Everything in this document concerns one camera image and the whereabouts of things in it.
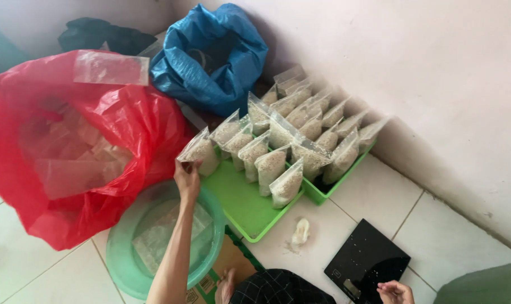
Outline person's right hand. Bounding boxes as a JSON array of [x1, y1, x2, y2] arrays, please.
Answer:
[[377, 280, 415, 304]]

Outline person's left hand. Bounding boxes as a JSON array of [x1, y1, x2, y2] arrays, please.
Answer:
[[174, 160, 202, 203]]

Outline clear rice-filled pouch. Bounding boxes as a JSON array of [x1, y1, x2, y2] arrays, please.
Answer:
[[176, 127, 221, 177]]

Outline black digital kitchen scale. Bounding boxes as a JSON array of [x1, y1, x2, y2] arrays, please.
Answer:
[[324, 219, 412, 304]]

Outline shallow green plastic tray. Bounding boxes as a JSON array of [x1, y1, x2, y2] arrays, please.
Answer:
[[201, 155, 305, 243]]

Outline large red plastic bag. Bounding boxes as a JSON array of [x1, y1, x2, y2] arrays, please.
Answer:
[[0, 50, 194, 252]]

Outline clear plastic bag of rice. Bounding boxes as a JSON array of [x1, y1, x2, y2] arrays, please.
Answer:
[[132, 198, 214, 276]]

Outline blue plastic sack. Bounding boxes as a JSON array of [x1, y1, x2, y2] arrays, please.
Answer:
[[150, 3, 269, 118]]

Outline rows of filled rice pouches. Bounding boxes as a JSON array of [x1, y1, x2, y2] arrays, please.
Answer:
[[209, 64, 390, 209]]

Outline green cloth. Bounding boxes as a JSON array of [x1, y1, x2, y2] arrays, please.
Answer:
[[433, 259, 511, 304]]

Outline brown cardboard box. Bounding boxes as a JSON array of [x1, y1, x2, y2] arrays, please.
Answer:
[[185, 225, 265, 304]]

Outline person's black checked trousers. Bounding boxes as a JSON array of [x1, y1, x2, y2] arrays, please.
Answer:
[[229, 269, 337, 304]]

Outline heap of empty clear pouches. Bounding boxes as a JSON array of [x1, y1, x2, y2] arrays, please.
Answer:
[[18, 105, 134, 200]]

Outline deep green plastic tray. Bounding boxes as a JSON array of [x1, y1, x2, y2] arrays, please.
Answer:
[[300, 139, 377, 206]]

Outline green plastic basin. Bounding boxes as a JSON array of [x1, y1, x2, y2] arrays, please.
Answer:
[[106, 180, 226, 301]]

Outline empty clear zip pouch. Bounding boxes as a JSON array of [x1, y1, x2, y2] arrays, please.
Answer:
[[73, 50, 150, 86]]

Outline person's foot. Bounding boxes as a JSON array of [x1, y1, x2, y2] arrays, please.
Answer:
[[215, 269, 236, 304]]

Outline black cloth bag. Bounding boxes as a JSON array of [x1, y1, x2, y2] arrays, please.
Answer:
[[58, 17, 157, 56]]

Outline dark green fabric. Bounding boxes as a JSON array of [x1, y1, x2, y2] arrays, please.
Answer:
[[0, 15, 29, 82]]

